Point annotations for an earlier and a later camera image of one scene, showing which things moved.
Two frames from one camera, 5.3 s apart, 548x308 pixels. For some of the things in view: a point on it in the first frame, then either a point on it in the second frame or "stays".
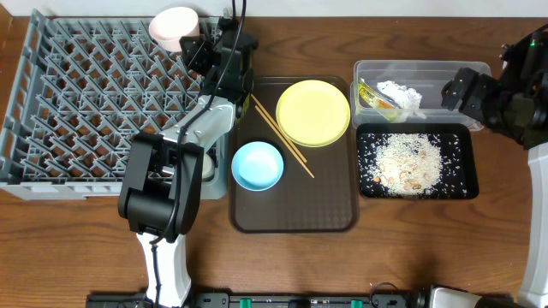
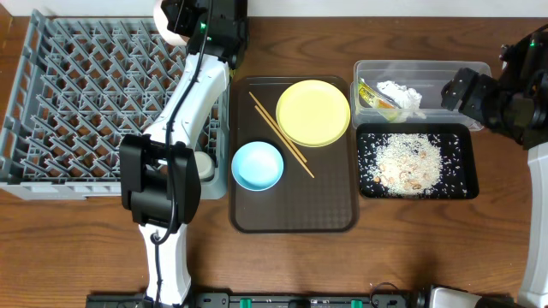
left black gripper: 205,55 to 172,11
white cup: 208,168 stays
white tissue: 407,98 stays
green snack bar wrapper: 380,102 stays
